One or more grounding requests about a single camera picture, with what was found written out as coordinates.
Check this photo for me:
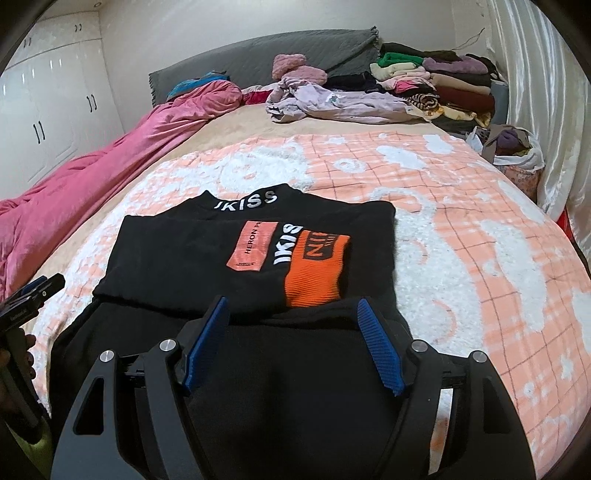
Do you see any pink and white checked blanket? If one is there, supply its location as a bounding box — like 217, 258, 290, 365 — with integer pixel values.
28, 131, 589, 480

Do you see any pink quilt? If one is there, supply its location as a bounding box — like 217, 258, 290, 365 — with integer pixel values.
0, 79, 244, 296

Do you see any black sweater with orange cuffs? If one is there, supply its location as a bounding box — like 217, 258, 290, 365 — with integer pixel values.
48, 183, 414, 480

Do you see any blue cloth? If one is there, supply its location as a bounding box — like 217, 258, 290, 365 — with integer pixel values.
166, 71, 230, 100

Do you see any lilac crumpled garment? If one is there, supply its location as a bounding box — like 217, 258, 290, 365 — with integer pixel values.
265, 76, 426, 125

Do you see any white bag of clothes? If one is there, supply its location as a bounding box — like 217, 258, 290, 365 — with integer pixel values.
466, 124, 546, 169

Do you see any grey padded headboard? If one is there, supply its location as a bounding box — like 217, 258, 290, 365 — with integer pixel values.
148, 27, 380, 107

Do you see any pink fluffy cushion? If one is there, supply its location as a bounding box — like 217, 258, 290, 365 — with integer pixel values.
272, 53, 328, 86

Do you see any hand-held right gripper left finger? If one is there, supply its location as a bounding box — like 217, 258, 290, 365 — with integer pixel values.
50, 296, 230, 480

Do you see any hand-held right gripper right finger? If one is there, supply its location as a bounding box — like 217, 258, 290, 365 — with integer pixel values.
357, 298, 539, 480

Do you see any white satin curtain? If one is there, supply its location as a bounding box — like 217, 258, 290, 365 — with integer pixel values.
489, 0, 591, 259

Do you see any person's left hand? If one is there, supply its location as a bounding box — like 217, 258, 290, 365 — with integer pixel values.
0, 333, 38, 418

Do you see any pile of folded clothes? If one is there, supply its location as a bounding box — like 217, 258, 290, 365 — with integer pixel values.
369, 42, 505, 136

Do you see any red cloth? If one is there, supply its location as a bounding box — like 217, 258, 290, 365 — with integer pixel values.
240, 88, 279, 106

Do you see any white wardrobe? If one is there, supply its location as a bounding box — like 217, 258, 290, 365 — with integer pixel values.
0, 18, 125, 204

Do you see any beige bed sheet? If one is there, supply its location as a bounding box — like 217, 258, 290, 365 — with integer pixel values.
69, 102, 462, 195

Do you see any green garment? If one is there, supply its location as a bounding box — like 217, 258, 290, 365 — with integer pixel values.
25, 411, 58, 480

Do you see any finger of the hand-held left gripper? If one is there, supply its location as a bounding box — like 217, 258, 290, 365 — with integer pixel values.
7, 273, 65, 306

